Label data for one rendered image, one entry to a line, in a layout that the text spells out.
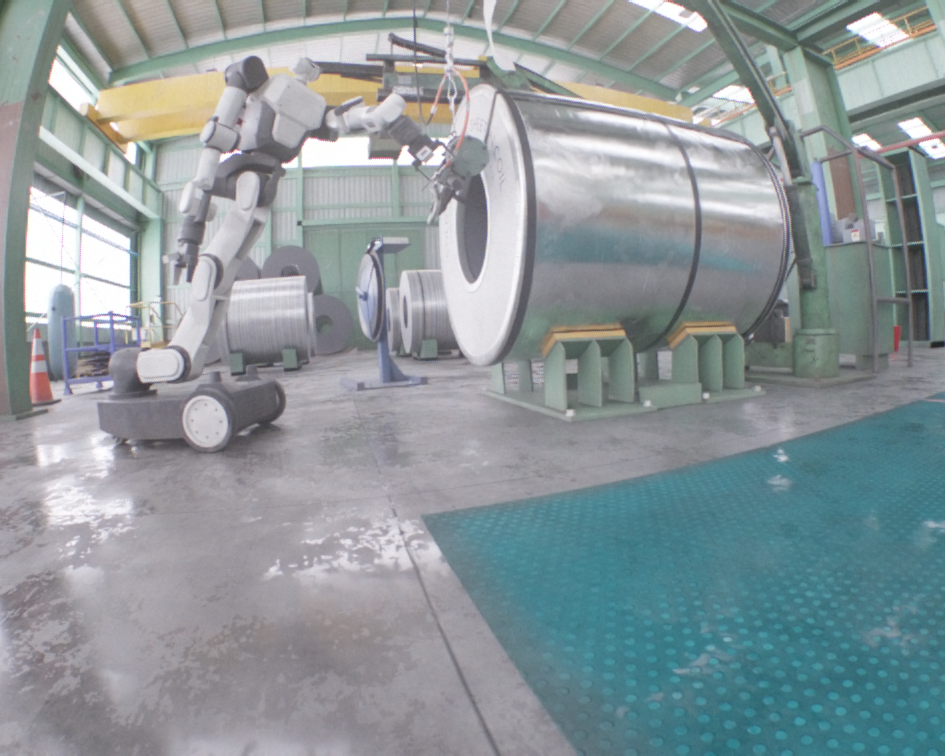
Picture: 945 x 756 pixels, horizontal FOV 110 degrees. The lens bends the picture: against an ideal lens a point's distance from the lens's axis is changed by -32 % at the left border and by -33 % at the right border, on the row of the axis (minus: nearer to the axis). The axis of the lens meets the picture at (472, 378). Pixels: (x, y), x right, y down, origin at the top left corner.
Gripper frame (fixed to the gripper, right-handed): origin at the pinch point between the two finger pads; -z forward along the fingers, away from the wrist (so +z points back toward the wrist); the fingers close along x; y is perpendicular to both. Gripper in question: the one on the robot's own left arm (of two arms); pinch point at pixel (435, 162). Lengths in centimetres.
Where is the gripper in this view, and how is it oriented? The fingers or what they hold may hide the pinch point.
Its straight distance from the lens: 165.0
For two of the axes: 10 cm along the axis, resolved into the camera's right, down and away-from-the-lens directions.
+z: -6.6, -5.7, -4.9
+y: 2.0, 4.9, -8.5
